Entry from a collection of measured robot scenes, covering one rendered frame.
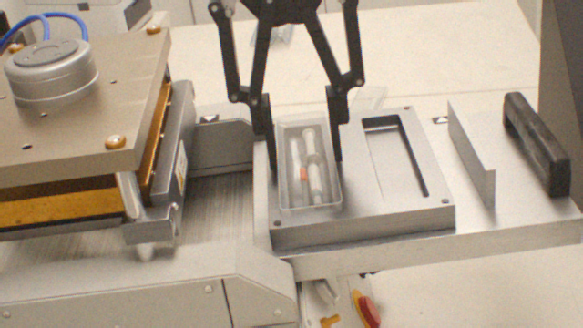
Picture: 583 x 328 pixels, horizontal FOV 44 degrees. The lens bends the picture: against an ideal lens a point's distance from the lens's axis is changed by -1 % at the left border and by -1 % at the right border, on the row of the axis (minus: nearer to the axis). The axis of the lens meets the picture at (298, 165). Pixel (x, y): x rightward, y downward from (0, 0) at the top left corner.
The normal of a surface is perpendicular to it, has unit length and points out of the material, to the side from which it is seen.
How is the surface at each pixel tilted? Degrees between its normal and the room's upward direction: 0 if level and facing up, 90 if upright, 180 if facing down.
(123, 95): 0
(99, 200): 90
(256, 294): 90
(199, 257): 0
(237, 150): 90
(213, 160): 90
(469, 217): 0
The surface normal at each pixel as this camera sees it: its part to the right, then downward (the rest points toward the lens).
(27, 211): 0.05, 0.51
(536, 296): -0.12, -0.85
